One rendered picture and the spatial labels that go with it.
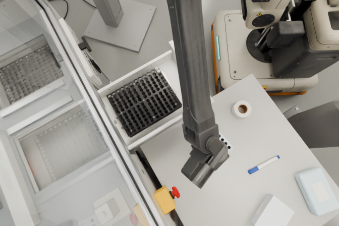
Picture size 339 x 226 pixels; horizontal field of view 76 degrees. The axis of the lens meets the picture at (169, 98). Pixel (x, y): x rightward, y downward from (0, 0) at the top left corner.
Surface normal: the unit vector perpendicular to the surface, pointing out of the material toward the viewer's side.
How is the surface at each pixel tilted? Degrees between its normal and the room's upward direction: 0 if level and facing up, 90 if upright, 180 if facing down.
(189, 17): 44
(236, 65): 0
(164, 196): 0
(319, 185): 0
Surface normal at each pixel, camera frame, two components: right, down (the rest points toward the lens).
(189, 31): 0.48, 0.28
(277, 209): -0.02, -0.25
